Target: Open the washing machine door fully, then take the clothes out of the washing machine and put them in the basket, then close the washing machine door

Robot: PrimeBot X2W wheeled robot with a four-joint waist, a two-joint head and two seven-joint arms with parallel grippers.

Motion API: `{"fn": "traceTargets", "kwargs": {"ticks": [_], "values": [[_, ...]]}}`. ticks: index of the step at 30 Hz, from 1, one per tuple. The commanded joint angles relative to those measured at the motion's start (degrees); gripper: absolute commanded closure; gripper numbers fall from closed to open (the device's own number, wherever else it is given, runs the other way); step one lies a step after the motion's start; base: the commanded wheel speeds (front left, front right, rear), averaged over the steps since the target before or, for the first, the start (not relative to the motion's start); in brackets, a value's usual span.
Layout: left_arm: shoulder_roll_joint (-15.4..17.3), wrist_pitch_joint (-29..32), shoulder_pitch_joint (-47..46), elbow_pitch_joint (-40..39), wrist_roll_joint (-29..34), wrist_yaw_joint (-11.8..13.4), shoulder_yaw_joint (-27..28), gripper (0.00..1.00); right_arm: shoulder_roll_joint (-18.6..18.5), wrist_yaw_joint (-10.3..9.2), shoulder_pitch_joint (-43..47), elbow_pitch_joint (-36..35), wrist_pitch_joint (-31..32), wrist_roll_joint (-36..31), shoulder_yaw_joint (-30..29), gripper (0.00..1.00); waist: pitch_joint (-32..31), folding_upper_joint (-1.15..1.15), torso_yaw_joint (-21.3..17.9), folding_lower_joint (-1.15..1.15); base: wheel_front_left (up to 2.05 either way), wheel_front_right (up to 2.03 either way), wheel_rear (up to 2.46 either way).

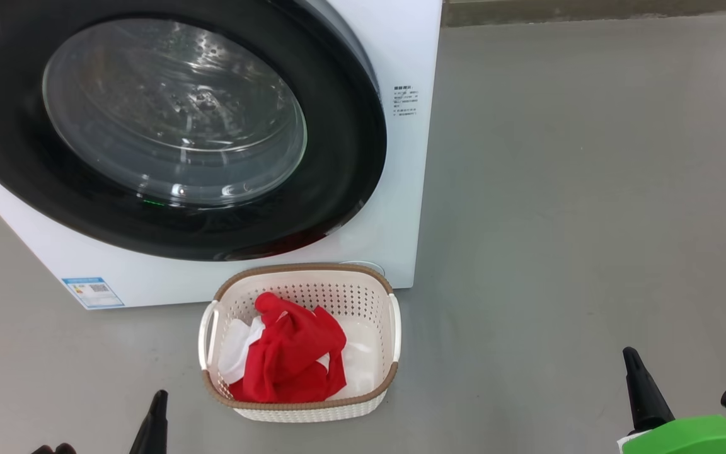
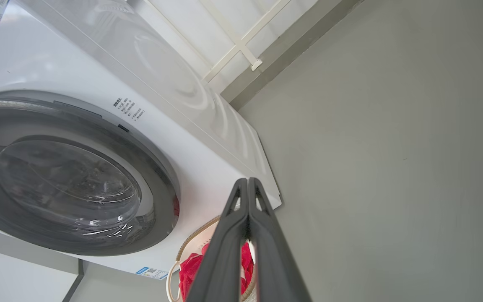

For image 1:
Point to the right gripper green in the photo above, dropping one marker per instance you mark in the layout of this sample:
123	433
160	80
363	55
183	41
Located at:
697	438

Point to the dark round glass machine door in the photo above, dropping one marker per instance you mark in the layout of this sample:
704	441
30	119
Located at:
338	157

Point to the cream basket with brown rim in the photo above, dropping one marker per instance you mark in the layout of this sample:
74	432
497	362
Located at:
363	302

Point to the blue energy label sticker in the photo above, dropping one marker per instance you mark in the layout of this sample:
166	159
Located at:
93	292

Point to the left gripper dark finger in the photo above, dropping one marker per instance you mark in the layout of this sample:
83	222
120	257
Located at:
154	429

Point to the round white drain cover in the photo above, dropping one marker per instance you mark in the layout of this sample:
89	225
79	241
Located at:
369	267

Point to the white front-load washing machine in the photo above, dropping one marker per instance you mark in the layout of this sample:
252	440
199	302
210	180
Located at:
401	189

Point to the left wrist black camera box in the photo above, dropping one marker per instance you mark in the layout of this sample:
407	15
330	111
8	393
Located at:
54	449

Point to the red and white garment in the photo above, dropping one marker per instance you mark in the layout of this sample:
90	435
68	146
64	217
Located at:
293	353

